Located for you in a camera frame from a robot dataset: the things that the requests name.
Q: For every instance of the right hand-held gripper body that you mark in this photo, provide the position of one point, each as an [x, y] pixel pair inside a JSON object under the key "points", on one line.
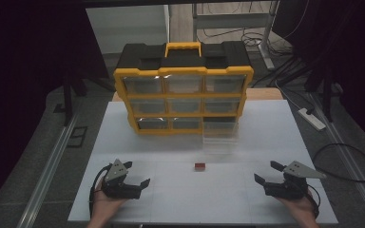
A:
{"points": [[293, 183]]}

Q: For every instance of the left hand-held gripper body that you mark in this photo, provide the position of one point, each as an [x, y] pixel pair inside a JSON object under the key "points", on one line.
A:
{"points": [[117, 185]]}

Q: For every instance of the small red block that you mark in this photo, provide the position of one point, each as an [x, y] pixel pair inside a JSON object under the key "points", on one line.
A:
{"points": [[200, 166]]}

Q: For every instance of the clear plastic drawer pulled out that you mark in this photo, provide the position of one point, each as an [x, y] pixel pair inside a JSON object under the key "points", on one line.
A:
{"points": [[220, 136]]}

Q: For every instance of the person's left hand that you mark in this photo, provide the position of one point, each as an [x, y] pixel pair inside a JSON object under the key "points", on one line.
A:
{"points": [[106, 205]]}

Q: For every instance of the person's right hand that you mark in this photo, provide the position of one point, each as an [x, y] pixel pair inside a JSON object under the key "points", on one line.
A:
{"points": [[299, 207]]}

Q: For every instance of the white power strip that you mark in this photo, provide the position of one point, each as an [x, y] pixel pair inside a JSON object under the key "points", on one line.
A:
{"points": [[312, 119]]}

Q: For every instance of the wooden table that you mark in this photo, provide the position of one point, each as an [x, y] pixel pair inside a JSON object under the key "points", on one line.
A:
{"points": [[264, 94]]}

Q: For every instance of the black stand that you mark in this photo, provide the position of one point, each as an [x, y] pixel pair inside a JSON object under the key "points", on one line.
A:
{"points": [[328, 95]]}

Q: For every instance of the set of closed clear drawers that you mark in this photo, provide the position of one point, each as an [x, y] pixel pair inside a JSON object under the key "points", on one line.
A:
{"points": [[183, 84]]}

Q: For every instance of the yellow black organizer cabinet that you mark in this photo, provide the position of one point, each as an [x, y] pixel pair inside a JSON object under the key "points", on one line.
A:
{"points": [[183, 61]]}

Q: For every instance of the white panel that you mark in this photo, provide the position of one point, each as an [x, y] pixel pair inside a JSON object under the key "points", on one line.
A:
{"points": [[126, 28]]}

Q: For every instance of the black floor frame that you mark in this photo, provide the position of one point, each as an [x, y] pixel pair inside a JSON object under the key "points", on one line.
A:
{"points": [[77, 136]]}

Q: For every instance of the metal floor rail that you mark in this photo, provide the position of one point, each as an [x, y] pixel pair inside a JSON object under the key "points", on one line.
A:
{"points": [[351, 164], [47, 172]]}

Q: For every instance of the grey metal desk frame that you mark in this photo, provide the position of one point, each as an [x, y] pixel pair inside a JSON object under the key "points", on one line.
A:
{"points": [[234, 21]]}

